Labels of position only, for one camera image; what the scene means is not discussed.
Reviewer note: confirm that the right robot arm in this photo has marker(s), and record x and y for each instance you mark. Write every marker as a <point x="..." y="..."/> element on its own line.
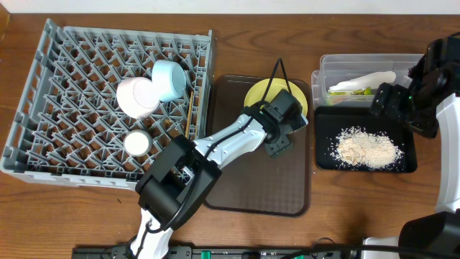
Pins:
<point x="429" y="106"/>

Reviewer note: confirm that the grey plastic dishwasher rack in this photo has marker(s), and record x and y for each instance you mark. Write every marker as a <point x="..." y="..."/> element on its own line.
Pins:
<point x="68" y="129"/>

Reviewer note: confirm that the black rectangular tray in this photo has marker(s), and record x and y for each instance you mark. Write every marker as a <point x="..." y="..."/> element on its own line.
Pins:
<point x="333" y="122"/>

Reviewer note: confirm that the brown serving tray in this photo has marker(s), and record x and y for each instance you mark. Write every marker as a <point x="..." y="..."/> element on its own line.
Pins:
<point x="255" y="182"/>

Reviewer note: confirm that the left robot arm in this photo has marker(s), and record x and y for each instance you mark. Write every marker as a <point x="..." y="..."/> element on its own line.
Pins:
<point x="179" y="180"/>

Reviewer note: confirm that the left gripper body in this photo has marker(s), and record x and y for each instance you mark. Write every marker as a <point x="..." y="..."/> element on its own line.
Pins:
<point x="279" y="144"/>

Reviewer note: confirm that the white cup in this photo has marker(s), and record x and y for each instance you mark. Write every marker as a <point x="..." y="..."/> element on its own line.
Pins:
<point x="137" y="143"/>

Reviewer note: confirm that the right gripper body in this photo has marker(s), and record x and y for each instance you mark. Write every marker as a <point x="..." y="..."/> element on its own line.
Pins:
<point x="399" y="104"/>

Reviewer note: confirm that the pink white bowl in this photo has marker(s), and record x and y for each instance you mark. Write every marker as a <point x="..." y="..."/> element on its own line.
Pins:
<point x="137" y="97"/>

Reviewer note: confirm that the green orange snack wrapper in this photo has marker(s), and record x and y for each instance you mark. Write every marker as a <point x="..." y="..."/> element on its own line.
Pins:
<point x="356" y="92"/>

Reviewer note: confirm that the rice and food scraps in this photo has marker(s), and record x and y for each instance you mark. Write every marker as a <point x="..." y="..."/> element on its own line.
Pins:
<point x="357" y="147"/>

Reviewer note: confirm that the light blue bowl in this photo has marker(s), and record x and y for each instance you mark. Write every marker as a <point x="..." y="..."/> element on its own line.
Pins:
<point x="168" y="79"/>

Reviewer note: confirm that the bamboo chopstick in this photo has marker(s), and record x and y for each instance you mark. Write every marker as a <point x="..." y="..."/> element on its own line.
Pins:
<point x="190" y="108"/>

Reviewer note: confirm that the clear plastic waste bin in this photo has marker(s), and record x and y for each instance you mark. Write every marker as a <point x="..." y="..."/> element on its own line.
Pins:
<point x="335" y="68"/>

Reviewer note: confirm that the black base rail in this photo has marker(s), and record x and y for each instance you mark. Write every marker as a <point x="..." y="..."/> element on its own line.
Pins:
<point x="179" y="252"/>

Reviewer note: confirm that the yellow round plate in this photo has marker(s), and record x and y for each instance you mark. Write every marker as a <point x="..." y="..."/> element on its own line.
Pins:
<point x="257" y="91"/>

